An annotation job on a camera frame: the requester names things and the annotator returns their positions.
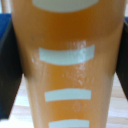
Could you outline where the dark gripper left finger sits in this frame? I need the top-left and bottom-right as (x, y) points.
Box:
(0, 13), (24, 120)

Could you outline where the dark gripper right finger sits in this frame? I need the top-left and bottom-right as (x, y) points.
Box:
(114, 18), (128, 102)

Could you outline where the orange bread loaf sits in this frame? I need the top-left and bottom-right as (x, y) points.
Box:
(9, 0), (128, 128)

